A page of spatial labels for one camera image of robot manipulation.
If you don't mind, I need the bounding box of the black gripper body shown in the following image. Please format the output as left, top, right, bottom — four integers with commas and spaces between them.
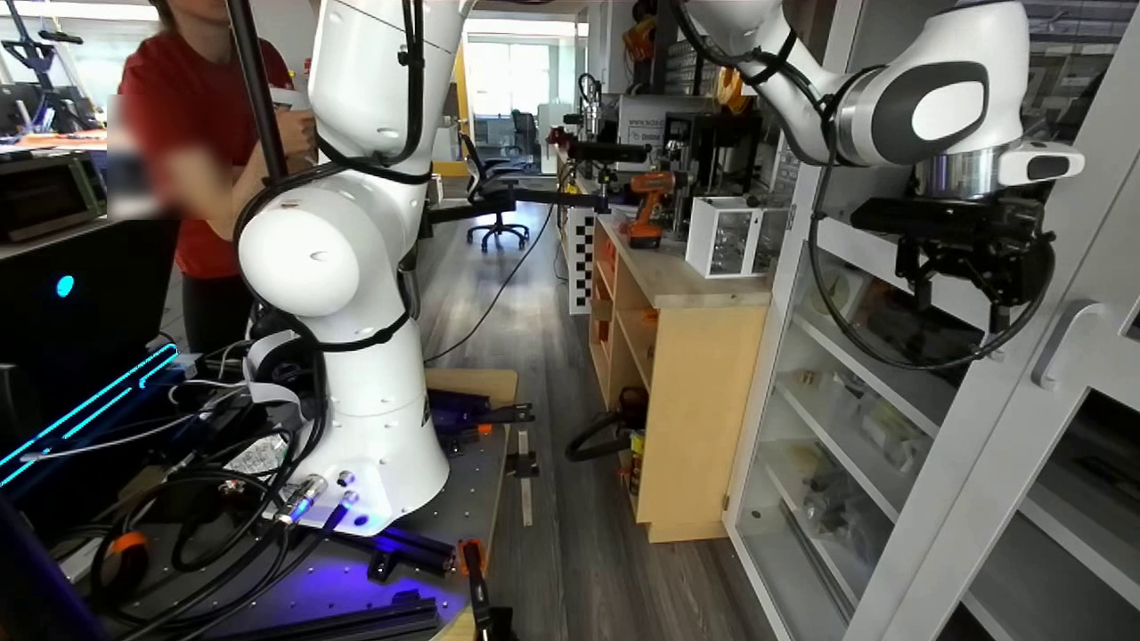
899, 202, 1058, 310

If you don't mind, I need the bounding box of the glass cabinet door without handle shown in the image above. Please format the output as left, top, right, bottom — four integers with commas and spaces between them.
723, 0, 1133, 641

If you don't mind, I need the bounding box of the white shelving cabinet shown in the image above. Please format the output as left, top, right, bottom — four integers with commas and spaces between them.
721, 0, 1140, 641

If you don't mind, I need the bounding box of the clear plastic parts box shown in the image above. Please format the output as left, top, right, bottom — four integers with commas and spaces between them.
816, 377, 938, 478

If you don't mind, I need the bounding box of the black small parts drawer organizer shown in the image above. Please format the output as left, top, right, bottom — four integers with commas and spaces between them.
1027, 0, 1140, 128

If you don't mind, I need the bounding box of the clear bag of parts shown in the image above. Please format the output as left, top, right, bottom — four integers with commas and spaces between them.
786, 468, 895, 564

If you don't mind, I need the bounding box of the white open box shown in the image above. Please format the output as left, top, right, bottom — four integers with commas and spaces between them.
683, 193, 767, 282

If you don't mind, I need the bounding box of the light wooden shelf unit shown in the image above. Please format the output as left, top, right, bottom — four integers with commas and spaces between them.
583, 212, 776, 550

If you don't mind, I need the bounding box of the checkerboard calibration board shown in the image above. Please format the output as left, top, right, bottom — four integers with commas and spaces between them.
563, 206, 597, 316

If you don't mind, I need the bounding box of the small black clamp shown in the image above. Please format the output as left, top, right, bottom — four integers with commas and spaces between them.
501, 426, 544, 484

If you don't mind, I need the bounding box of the black office chair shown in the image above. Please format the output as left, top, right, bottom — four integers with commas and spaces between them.
457, 135, 538, 256

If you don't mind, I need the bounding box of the black blue-lit clamp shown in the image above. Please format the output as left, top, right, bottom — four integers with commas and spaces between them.
423, 390, 538, 448

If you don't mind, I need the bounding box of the black aluminium extrusion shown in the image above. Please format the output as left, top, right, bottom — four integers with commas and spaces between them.
228, 588, 445, 641

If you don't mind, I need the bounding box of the black tripod pole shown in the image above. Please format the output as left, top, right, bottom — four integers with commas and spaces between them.
225, 0, 296, 191

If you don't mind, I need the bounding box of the person in red shirt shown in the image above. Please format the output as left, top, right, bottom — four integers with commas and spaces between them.
119, 0, 322, 353

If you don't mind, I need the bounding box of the orange and black round plug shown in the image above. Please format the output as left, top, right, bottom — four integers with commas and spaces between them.
96, 526, 154, 596

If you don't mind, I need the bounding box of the black laptop with cyan lights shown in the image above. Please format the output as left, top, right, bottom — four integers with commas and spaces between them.
0, 202, 198, 497

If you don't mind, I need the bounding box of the black equipment case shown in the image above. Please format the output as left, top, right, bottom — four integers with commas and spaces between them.
0, 155, 119, 246

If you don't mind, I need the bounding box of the white door handle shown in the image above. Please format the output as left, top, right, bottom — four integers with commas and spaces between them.
1028, 295, 1104, 393

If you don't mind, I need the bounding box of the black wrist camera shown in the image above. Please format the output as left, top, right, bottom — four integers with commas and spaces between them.
848, 196, 954, 244

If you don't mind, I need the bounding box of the glass cabinet door with handle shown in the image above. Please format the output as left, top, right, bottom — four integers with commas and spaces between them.
938, 47, 1140, 641

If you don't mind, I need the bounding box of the orange cordless drill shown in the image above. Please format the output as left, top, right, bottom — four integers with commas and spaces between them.
620, 168, 682, 252

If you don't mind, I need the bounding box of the black coiled cable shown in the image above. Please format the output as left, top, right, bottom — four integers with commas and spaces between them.
563, 384, 652, 468

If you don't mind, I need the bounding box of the thin black floor cable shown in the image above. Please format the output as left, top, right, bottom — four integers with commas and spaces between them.
423, 228, 550, 369

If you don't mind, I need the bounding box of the orange handled clamp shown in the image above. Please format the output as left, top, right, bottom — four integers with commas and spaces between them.
457, 540, 498, 641

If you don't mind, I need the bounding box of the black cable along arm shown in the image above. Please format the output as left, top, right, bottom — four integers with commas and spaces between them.
315, 0, 437, 191

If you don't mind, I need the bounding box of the blue-lit black bracket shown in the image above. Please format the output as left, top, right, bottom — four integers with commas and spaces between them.
368, 526, 460, 583

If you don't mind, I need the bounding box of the black cable bundle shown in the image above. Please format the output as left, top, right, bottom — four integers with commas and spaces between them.
69, 331, 348, 633

